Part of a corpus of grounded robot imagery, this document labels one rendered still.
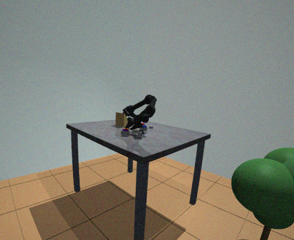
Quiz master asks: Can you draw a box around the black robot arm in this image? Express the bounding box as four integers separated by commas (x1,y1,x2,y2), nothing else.
123,94,157,123

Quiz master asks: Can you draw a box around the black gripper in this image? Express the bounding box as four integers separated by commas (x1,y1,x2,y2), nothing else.
125,115,143,130

